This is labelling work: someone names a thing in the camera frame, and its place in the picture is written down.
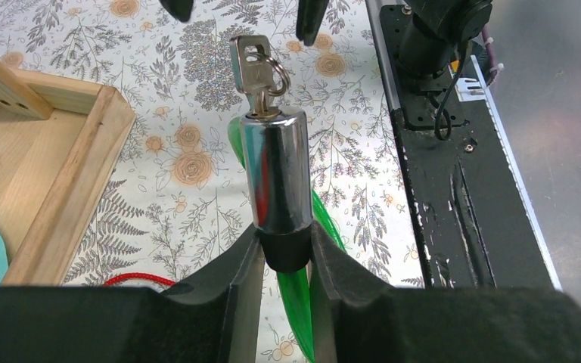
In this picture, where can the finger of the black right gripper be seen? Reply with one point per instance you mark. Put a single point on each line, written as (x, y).
(178, 9)
(310, 14)

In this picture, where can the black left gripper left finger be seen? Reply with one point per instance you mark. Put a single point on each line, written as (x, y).
(210, 316)

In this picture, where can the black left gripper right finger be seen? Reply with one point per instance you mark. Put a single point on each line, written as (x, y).
(357, 317)

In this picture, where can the green lock silver keys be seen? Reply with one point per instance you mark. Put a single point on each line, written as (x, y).
(257, 74)

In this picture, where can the red cable lock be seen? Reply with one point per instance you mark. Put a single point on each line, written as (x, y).
(138, 276)

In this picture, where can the green cable lock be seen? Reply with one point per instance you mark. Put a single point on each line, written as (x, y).
(275, 155)

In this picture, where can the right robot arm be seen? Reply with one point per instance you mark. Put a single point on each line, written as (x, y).
(420, 37)

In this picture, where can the wooden clothes rack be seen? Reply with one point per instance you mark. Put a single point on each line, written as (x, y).
(59, 141)

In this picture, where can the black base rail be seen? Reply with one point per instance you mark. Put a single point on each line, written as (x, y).
(473, 221)

